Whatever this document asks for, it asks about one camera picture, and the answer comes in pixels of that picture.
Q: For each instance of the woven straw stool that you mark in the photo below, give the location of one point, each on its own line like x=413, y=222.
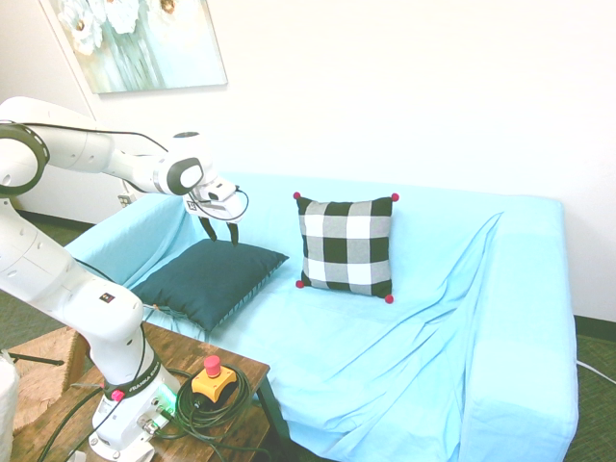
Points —
x=43, y=380

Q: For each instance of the light blue sofa cover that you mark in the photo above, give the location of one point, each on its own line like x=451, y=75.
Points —
x=385, y=361

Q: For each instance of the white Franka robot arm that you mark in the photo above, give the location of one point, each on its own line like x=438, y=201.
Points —
x=48, y=269

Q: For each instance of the dark teal pillow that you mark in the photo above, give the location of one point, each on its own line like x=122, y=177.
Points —
x=207, y=284

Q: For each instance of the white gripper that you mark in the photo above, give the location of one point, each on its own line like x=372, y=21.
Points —
x=219, y=209

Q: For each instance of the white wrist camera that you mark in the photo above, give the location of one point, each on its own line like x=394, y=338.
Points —
x=219, y=190

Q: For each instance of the floral canvas painting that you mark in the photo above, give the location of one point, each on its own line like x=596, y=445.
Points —
x=144, y=43

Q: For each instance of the black white checkered pillow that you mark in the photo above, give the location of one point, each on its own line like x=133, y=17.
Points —
x=346, y=245

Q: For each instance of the brown wooden table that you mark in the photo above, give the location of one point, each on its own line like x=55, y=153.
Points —
x=192, y=351

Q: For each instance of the white fabric object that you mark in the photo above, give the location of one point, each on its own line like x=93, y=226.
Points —
x=7, y=409

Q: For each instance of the yellow emergency stop button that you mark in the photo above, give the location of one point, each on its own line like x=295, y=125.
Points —
x=212, y=382

